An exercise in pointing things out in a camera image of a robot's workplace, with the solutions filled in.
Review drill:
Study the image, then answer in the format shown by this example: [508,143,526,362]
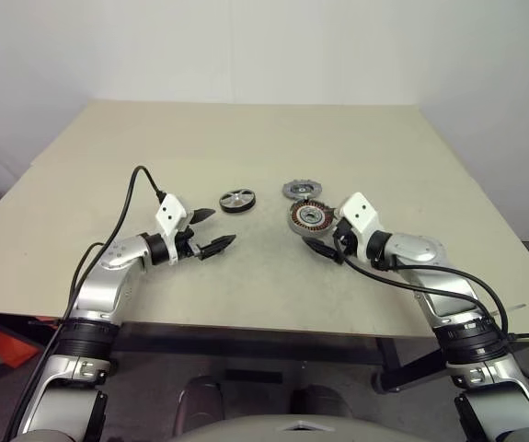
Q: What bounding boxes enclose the dark rounded shape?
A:
[178,376,226,436]
[290,385,356,420]

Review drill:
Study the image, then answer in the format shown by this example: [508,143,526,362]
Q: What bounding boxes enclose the grey robot torso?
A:
[167,411,412,442]

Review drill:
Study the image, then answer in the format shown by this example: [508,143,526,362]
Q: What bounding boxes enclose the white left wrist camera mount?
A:
[155,192,190,267]

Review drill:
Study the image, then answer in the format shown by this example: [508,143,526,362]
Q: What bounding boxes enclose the orange object under table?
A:
[0,329,38,369]

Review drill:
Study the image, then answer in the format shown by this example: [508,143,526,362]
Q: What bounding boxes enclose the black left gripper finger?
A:
[191,207,218,227]
[198,234,237,260]

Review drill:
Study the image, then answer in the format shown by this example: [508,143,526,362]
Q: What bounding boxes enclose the grey toothed gear ring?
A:
[282,180,323,201]

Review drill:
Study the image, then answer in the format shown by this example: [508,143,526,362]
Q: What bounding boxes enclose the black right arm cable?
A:
[332,232,529,401]

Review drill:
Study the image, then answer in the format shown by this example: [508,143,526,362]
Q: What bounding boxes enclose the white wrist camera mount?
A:
[336,192,382,263]
[155,192,190,267]

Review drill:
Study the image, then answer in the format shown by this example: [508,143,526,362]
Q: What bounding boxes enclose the black table frame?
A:
[0,310,529,395]

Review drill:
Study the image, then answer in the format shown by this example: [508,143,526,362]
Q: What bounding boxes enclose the black rectangular floor block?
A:
[225,367,284,384]

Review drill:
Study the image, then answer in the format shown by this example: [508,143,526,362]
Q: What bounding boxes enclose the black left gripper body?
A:
[175,212,204,264]

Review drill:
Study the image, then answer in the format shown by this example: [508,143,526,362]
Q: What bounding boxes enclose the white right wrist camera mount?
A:
[336,192,382,263]

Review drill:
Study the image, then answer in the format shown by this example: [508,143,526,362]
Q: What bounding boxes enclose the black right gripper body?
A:
[332,215,358,264]

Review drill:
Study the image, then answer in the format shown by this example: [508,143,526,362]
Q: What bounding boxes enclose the motor stator copper windings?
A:
[285,198,337,237]

